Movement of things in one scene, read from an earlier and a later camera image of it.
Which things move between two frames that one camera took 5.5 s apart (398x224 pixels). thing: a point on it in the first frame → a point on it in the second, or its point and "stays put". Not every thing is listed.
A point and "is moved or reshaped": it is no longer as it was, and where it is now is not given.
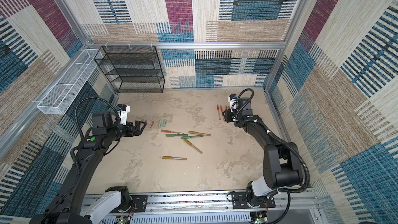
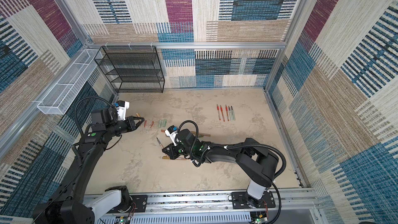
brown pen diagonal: (190, 144) is moved or reshaped
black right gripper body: (229, 115) → (176, 151)
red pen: (217, 108) stays put
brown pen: (197, 133) stays put
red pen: (222, 113) stays put
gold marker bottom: (168, 157) stays put
